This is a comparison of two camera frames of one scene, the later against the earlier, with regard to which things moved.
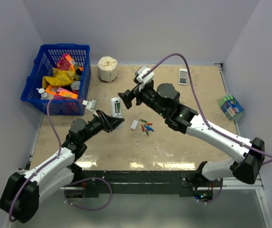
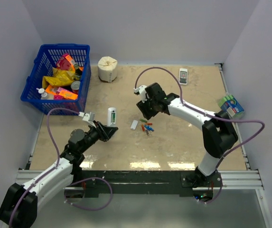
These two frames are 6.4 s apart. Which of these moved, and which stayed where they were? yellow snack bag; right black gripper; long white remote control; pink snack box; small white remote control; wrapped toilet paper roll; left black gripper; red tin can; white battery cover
Moved: left black gripper; long white remote control; right black gripper
Stayed: pink snack box; white battery cover; yellow snack bag; small white remote control; wrapped toilet paper roll; red tin can
